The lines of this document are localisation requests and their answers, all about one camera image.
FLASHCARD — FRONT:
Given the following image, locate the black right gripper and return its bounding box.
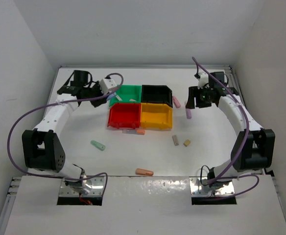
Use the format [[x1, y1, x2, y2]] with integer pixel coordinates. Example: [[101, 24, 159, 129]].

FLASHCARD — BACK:
[[186, 85, 212, 109]]

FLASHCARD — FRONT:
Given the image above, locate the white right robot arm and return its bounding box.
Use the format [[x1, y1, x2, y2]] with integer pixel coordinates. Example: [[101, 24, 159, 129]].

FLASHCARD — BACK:
[[186, 72, 275, 187]]

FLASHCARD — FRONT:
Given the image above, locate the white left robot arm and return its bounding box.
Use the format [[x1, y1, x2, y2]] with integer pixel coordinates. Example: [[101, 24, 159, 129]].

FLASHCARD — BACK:
[[22, 70, 102, 196]]

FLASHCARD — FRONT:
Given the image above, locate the pink stapler by black bin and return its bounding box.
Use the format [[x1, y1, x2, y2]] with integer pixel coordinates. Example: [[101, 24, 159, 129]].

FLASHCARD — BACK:
[[172, 95, 181, 109]]

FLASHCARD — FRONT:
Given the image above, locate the green plastic bin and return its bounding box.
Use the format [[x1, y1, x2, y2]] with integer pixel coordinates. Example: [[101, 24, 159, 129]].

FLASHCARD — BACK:
[[109, 85, 142, 108]]

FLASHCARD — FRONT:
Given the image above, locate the red plastic bin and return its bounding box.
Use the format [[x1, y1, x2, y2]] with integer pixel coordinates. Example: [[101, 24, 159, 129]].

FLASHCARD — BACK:
[[107, 103, 141, 129]]

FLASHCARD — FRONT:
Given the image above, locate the beige staple box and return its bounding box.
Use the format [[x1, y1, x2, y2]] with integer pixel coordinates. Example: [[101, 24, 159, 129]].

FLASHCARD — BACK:
[[172, 135, 179, 146]]

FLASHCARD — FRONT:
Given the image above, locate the tan eraser block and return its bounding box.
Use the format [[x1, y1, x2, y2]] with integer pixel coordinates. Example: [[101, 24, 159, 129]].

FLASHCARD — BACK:
[[183, 140, 191, 147]]

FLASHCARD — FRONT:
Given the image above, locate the yellow plastic bin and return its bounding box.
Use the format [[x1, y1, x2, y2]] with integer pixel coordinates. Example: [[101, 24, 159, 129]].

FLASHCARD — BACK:
[[140, 103, 172, 130]]

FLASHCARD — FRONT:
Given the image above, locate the black plastic bin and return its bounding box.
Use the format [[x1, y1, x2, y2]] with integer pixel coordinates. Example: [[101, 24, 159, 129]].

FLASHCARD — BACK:
[[141, 85, 173, 108]]

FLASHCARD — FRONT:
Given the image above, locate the green correction tape dispenser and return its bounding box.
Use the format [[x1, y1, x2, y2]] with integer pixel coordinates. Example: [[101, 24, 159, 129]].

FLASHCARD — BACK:
[[90, 140, 106, 151]]

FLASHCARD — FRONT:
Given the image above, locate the orange correction tape dispenser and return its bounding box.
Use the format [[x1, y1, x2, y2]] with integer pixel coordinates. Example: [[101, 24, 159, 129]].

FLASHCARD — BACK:
[[135, 168, 154, 176]]

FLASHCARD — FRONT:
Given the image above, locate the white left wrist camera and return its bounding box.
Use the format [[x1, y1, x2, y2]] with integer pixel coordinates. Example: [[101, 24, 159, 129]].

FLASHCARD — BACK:
[[99, 78, 117, 94]]

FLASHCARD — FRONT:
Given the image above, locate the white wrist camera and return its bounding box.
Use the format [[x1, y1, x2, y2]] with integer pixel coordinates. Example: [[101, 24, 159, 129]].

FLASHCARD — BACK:
[[99, 78, 117, 94], [198, 72, 210, 89]]

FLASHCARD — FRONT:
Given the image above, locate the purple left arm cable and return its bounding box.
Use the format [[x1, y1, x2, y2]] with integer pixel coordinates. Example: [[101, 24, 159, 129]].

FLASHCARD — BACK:
[[6, 72, 124, 196]]

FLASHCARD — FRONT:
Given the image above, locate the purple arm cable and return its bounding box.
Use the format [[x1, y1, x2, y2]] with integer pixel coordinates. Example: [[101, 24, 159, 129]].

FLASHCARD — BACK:
[[6, 72, 124, 196], [191, 56, 260, 200]]

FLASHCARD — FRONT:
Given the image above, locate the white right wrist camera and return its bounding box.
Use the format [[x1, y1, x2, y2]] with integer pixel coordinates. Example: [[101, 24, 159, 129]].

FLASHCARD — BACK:
[[198, 72, 210, 89]]

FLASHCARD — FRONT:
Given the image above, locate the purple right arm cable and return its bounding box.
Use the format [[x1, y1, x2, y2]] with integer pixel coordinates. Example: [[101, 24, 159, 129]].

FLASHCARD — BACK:
[[191, 56, 260, 200]]

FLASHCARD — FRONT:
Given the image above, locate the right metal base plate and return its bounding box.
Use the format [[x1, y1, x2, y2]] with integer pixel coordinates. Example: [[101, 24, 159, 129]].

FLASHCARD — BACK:
[[189, 177, 235, 198]]

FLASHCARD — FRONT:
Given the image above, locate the metal base plate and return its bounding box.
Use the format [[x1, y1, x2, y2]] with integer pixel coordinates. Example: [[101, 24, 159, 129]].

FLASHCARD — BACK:
[[189, 177, 235, 198], [59, 176, 106, 197]]

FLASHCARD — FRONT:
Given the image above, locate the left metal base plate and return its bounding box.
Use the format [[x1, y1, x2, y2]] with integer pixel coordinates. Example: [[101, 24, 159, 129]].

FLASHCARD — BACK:
[[59, 176, 106, 197]]

